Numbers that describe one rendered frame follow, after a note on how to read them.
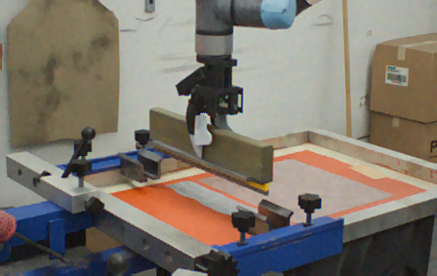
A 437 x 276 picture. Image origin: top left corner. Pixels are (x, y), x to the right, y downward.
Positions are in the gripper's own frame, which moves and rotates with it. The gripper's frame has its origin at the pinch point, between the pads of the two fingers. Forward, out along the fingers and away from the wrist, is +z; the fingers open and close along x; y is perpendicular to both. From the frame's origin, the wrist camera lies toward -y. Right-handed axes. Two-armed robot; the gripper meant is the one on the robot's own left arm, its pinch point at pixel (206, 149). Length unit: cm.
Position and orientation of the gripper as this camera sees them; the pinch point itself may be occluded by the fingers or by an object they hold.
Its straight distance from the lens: 179.4
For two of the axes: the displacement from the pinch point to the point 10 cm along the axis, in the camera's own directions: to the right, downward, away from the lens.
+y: 6.2, 2.1, -7.6
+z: -0.1, 9.6, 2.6
